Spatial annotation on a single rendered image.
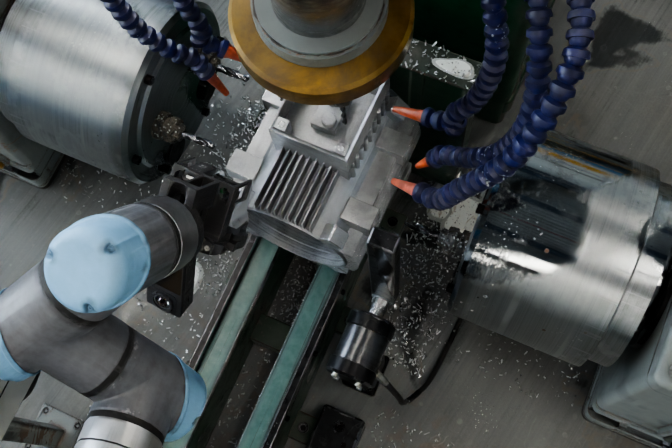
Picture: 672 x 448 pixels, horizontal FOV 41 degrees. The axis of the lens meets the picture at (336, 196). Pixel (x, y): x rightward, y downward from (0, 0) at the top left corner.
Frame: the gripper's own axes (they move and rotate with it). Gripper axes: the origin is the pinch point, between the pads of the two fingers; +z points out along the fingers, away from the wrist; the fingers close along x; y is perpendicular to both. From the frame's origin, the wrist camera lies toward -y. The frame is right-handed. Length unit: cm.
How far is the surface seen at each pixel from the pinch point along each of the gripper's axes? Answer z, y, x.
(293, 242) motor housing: 14.0, -4.9, -5.0
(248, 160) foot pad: 4.5, 5.7, 1.6
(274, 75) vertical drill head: -17.4, 19.7, -5.0
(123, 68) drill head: -1.8, 12.0, 17.5
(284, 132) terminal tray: -0.2, 11.5, -2.9
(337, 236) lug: 1.1, 2.0, -12.5
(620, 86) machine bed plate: 49, 28, -39
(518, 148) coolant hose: -21.3, 21.7, -28.4
